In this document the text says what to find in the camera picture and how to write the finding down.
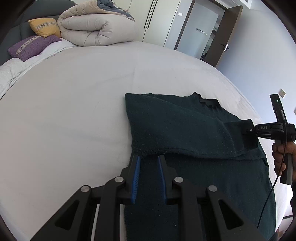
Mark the cream wardrobe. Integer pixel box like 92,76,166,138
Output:
113,1,181,46

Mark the purple patterned cushion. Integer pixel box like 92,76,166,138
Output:
8,35,61,62

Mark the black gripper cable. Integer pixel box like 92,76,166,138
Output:
256,111,290,230

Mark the white pillow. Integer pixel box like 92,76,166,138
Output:
1,38,77,98

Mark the white bed mattress sheet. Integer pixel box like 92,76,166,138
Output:
1,42,291,240

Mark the brown wooden door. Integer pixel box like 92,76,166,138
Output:
203,6,243,67

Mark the person's right hand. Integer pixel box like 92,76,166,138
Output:
273,142,296,181

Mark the wall socket plate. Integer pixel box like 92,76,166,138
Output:
278,89,286,98

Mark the yellow patterned cushion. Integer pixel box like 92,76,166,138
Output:
28,18,61,38

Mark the dark green knit sweater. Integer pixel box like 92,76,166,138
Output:
125,93,276,240

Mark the dark grey headboard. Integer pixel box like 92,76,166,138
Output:
1,1,75,65

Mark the beige folded duvet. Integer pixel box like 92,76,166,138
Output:
57,1,137,47

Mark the frosted glass door panel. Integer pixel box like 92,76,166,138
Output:
174,1,225,60

